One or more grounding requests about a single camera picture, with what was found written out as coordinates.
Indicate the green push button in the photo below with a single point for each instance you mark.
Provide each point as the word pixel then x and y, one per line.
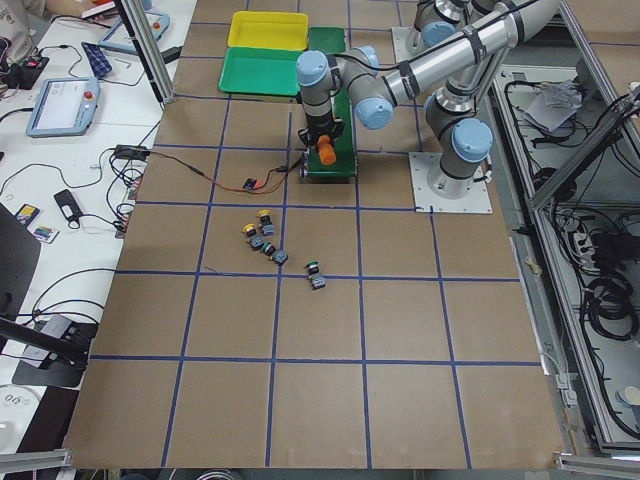
pixel 315 276
pixel 274 254

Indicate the aluminium frame post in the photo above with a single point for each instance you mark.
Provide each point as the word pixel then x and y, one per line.
pixel 137 25

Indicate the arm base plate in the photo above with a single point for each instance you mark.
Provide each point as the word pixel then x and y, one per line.
pixel 407 43
pixel 434 192

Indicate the green plastic tray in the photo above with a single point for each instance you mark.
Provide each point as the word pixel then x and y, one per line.
pixel 260 71

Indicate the black power adapter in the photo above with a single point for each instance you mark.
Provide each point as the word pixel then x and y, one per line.
pixel 131 152

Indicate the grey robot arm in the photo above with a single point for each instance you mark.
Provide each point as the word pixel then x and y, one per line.
pixel 436 20
pixel 454 42

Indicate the yellow plastic tray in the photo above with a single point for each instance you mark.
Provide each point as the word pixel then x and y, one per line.
pixel 269 30

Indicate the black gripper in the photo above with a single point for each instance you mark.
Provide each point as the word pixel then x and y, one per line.
pixel 320 125

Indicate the green conveyor belt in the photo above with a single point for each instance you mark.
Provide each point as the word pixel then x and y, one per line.
pixel 321 92

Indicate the small sensor circuit board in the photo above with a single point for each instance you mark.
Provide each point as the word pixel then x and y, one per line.
pixel 252 184

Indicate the plain orange cylinder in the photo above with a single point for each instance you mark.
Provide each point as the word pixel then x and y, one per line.
pixel 325 150

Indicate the blue teach pendant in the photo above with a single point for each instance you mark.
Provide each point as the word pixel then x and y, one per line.
pixel 64 107

